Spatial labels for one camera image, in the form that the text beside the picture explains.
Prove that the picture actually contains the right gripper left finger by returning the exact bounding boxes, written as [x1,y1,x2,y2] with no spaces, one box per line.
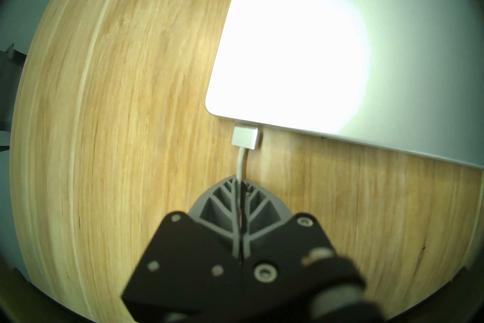
[121,176,241,323]

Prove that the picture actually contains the silver MacBook laptop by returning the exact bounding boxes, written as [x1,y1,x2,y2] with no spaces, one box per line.
[205,0,484,169]

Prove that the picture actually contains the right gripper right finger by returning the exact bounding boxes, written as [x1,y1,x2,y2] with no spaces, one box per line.
[241,177,338,323]

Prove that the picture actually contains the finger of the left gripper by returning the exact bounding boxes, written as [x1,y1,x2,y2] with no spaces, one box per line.
[0,43,28,73]

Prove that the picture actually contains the white MagSafe charging cable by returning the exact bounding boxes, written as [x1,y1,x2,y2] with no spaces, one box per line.
[230,124,262,213]

